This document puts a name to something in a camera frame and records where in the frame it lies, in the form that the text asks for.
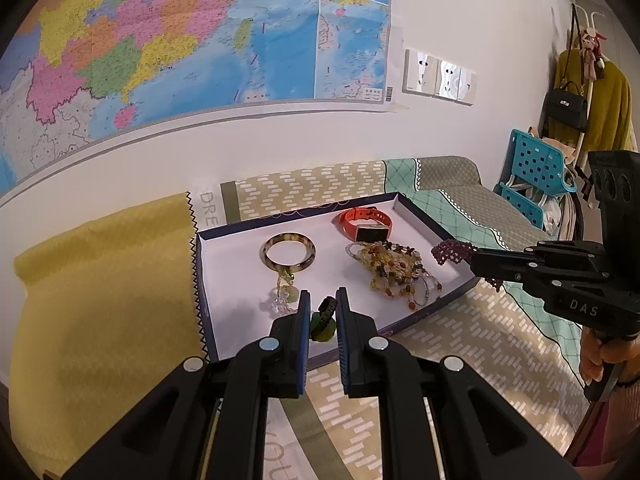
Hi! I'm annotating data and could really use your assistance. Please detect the green jade pendant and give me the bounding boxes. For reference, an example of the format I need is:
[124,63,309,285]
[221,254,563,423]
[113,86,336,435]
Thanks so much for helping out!
[277,271,299,306]

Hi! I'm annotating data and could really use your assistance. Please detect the patterned beige bed sheet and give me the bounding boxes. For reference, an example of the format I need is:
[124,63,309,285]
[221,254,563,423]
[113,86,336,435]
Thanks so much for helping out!
[195,159,587,479]

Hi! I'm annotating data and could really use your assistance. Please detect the teal grey quilt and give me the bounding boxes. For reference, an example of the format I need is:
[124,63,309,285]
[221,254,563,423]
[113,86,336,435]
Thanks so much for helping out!
[384,156,580,375]

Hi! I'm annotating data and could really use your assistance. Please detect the white coat rack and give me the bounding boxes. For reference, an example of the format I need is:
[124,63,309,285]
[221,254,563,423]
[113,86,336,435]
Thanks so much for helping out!
[566,1,609,162]

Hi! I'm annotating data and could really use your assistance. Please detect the white wall socket panel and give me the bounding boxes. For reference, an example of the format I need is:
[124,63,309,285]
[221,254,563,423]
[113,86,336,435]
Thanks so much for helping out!
[402,49,477,106]

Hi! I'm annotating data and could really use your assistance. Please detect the clear crystal bead bracelet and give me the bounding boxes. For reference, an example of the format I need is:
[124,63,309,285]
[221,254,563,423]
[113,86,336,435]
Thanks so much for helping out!
[259,284,301,317]

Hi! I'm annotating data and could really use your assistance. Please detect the multicolour agate bead necklace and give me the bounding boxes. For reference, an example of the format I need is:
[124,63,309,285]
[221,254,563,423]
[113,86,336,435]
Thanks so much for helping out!
[369,242,444,311]

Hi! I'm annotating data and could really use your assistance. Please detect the colourful wall map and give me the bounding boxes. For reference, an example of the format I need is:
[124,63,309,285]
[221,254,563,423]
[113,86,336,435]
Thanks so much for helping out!
[1,0,392,191]

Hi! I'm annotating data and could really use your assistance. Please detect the yellow bed blanket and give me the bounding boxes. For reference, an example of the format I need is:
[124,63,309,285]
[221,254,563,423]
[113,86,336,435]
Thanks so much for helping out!
[9,194,203,474]

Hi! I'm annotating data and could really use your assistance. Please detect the orange smart watch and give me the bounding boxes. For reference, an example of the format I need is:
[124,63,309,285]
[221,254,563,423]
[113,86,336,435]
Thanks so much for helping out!
[337,206,393,244]

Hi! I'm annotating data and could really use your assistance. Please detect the black handbag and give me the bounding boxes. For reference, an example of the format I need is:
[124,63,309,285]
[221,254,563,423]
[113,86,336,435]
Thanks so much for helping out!
[544,81,588,132]

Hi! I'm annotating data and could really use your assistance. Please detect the mustard yellow coat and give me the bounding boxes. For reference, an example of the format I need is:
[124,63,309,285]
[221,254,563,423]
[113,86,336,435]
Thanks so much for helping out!
[553,49,637,153]

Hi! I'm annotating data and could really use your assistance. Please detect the small green bracelet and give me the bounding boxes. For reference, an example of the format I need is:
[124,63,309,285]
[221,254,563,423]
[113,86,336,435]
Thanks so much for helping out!
[308,296,339,344]

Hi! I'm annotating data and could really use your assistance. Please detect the person's right hand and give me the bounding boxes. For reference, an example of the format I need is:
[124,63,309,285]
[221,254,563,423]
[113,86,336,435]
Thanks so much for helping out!
[579,327,640,384]

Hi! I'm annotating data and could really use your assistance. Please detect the gold tortoise bangle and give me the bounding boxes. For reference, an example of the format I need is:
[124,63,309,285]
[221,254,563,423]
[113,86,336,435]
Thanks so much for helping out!
[259,232,317,274]

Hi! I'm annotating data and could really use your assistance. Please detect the blue plastic chair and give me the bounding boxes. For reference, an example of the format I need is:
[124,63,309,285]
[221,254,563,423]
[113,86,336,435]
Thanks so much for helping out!
[498,129,576,236]

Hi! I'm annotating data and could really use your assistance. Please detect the navy jewelry box tray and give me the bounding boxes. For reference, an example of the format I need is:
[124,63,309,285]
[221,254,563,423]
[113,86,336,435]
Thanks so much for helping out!
[195,193,477,361]

